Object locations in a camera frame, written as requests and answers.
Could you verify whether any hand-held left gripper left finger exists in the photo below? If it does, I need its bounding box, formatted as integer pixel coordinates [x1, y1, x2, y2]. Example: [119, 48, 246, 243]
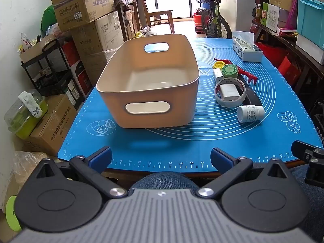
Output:
[34, 146, 128, 199]

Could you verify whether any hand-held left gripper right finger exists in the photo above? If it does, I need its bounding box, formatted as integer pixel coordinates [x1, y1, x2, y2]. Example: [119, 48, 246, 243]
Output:
[196, 147, 291, 199]

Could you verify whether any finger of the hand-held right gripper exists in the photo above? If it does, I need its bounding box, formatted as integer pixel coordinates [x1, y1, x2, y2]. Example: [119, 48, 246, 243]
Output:
[291, 140, 324, 183]

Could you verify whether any white tape roll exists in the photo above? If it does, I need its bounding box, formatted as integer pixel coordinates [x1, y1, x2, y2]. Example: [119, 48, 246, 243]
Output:
[214, 78, 246, 107]

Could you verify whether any white wall charger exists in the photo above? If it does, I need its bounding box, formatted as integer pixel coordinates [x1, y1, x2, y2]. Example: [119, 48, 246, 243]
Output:
[219, 84, 241, 102]

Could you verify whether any small white box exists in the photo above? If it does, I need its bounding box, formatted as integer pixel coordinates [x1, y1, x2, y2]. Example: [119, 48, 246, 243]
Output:
[213, 68, 224, 83]

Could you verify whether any green round ointment tin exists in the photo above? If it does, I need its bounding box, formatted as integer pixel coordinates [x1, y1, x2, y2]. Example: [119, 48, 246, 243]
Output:
[221, 64, 239, 78]

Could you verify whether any beige plastic storage basket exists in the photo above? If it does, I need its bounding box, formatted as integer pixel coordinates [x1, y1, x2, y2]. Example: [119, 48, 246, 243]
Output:
[96, 34, 200, 129]

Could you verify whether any blue silicone baking mat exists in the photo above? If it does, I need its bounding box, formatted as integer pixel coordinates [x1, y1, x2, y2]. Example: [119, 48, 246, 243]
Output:
[57, 37, 323, 173]

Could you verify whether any white pill bottle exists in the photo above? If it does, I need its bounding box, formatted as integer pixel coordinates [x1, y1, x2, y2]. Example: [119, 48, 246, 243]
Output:
[237, 104, 265, 123]

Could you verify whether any taped brown cardboard box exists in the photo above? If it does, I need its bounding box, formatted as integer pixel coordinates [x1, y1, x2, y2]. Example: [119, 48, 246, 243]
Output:
[23, 94, 78, 157]

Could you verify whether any person's right leg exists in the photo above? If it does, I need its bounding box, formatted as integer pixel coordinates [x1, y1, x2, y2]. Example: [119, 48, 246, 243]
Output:
[289, 164, 324, 243]

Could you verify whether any person's leg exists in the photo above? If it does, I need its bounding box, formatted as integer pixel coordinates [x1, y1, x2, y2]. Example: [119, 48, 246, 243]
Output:
[289, 164, 324, 243]
[131, 171, 201, 191]

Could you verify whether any person's left leg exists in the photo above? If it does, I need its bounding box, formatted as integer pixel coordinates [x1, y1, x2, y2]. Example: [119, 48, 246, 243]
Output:
[131, 171, 201, 191]

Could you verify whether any black oval object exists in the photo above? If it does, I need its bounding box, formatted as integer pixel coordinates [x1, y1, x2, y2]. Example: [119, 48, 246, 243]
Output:
[238, 77, 264, 107]

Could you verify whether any small white carton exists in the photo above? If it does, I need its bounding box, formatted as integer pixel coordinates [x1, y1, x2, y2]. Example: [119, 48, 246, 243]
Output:
[64, 79, 81, 104]

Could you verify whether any plastic bag of grain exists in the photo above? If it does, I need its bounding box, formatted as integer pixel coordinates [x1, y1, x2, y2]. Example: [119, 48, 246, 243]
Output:
[10, 151, 49, 191]

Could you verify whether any green container clear lid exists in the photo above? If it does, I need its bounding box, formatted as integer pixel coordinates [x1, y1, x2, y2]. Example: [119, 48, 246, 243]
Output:
[4, 88, 48, 140]

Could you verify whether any red plastic tool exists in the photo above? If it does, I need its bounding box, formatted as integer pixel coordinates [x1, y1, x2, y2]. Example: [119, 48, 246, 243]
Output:
[214, 58, 258, 84]

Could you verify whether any white fuzzy roller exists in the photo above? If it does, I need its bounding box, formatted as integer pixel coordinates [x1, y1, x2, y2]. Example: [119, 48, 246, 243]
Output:
[18, 91, 42, 118]

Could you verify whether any red and white carton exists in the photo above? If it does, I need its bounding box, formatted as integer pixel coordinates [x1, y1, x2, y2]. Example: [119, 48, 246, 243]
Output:
[62, 40, 92, 95]

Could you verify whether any dark wooden side table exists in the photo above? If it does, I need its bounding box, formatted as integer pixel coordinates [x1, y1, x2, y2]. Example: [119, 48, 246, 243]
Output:
[253, 20, 324, 88]

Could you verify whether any white tissue box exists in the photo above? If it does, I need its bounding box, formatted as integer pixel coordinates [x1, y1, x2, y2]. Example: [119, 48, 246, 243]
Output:
[232, 31, 264, 63]

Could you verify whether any green plastic disc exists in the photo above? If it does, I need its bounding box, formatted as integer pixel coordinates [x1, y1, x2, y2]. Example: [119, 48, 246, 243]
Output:
[5, 195, 22, 232]

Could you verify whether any black utility cart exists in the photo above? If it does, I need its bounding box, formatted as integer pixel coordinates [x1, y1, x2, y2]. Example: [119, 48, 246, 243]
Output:
[21, 39, 84, 99]

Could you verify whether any shallow cardboard tray box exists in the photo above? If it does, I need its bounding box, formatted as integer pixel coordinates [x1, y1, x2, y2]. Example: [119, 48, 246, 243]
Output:
[20, 34, 57, 64]

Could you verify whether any teal storage bin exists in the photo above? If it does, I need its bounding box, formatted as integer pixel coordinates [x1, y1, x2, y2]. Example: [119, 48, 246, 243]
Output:
[295, 0, 324, 50]

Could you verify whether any green and white carton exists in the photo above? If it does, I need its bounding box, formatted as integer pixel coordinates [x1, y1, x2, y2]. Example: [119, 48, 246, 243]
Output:
[261, 2, 289, 32]

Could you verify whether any red bucket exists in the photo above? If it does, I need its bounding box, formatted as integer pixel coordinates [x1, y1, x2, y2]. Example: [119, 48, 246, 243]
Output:
[193, 13, 206, 33]

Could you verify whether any green and black bicycle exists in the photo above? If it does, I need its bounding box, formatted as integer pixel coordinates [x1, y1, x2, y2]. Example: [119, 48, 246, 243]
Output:
[181, 0, 233, 39]

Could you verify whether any green bag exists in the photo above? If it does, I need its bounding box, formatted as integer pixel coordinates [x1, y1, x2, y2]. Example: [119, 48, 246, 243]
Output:
[41, 5, 59, 34]

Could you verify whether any white chest freezer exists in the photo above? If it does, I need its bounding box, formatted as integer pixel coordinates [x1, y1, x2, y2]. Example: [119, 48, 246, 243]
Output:
[218, 0, 259, 39]

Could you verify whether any open brown cardboard box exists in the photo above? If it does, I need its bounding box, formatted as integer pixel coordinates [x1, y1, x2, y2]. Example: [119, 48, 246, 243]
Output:
[49, 0, 115, 26]

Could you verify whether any wooden chair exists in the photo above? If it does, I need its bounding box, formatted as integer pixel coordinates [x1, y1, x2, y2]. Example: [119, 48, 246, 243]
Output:
[138, 0, 176, 34]

